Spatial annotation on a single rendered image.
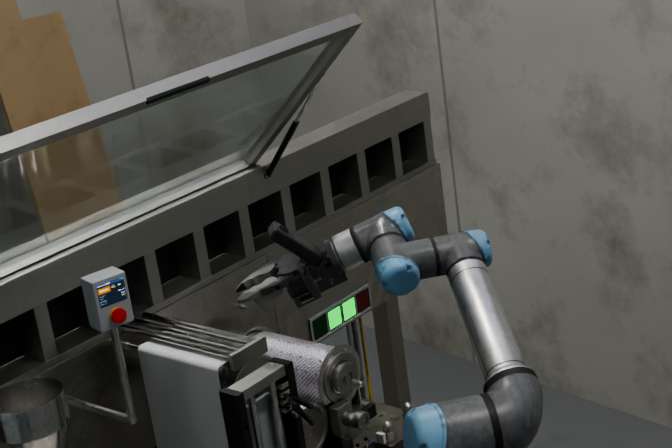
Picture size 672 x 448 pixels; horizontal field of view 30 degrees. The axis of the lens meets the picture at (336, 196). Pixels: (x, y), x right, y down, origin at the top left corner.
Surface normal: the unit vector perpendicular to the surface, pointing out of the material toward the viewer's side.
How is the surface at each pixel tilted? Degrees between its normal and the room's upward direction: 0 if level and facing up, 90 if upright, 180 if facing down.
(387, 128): 90
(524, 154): 90
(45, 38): 77
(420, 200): 90
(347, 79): 90
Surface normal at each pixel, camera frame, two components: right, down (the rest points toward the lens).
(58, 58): 0.61, -0.07
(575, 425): -0.13, -0.94
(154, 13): 0.66, 0.15
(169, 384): -0.63, 0.32
